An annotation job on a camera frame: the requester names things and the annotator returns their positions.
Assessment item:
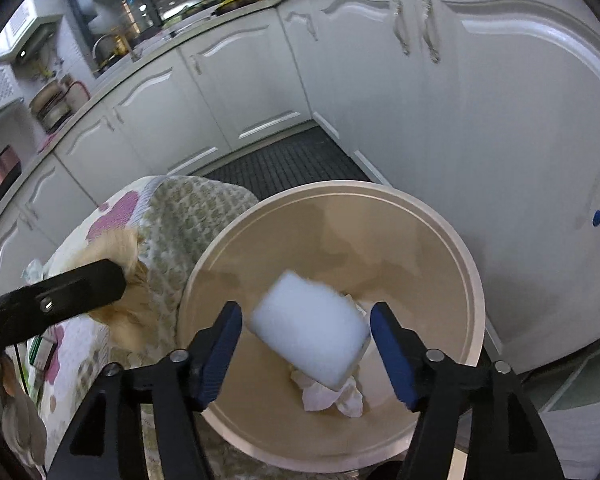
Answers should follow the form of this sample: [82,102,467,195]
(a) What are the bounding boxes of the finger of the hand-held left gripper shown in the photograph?
[0,259,128,356]

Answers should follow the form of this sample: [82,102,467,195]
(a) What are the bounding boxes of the white range hood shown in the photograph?
[0,0,66,63]

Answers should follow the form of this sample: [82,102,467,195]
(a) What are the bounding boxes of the tan furry object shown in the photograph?
[80,230,156,351]

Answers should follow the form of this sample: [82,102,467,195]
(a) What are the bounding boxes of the crumpled white tissue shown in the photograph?
[289,367,365,418]

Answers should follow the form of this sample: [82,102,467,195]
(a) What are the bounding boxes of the stacked cooking pots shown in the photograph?
[29,77,88,133]

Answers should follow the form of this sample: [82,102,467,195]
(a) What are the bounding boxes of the curved metal faucet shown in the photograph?
[91,32,131,68]

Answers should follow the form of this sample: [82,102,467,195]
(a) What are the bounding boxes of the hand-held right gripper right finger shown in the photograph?
[370,301,566,480]

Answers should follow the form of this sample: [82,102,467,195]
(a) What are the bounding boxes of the white foam sponge block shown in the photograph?
[250,270,372,392]

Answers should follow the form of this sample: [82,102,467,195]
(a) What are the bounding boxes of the black ribbed floor mat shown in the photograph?
[200,125,373,203]

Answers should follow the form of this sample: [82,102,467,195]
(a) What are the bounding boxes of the row of white cabinet doors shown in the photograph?
[0,0,600,376]

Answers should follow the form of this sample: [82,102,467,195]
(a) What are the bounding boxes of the round beige waste bin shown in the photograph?
[176,181,486,472]

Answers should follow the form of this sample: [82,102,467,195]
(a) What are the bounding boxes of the ornate silver cabinet handle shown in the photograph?
[420,0,441,64]
[391,0,411,57]

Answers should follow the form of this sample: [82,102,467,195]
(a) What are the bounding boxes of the floral patterned quilt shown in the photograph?
[22,175,361,480]

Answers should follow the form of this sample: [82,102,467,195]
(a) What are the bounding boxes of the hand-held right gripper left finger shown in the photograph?
[45,301,243,480]

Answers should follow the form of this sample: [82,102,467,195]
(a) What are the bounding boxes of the clear plastic wrapper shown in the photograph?
[20,259,48,286]

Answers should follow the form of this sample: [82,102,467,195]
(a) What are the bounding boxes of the tan blurred object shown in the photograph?
[0,355,48,468]

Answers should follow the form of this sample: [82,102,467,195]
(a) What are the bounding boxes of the green and white carton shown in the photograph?
[27,332,56,396]

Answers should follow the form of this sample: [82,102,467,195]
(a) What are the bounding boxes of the yellow pan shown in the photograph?
[212,0,258,15]

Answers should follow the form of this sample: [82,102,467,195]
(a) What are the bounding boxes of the maroon rice cooker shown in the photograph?
[0,145,23,206]

